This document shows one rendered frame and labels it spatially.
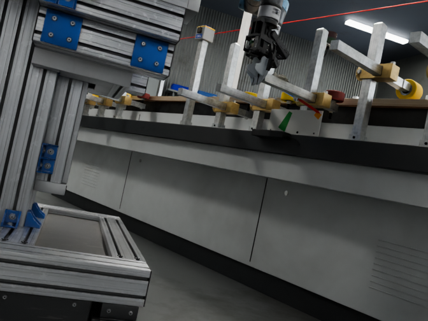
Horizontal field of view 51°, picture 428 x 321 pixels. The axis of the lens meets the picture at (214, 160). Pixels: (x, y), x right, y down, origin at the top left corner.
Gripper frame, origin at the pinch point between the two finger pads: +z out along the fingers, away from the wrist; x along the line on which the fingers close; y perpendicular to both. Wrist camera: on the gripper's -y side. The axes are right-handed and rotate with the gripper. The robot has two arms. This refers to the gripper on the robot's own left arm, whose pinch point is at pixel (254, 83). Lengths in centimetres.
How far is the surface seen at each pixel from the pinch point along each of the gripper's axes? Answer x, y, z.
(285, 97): 1.6, -20.4, -1.6
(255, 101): 1.2, -2.9, 6.8
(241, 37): -133, -112, -67
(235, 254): -10, -41, 74
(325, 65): -410, -624, -242
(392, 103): 48, -24, -7
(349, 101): 29.0, -25.4, -5.9
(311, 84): 21.8, -7.2, -5.1
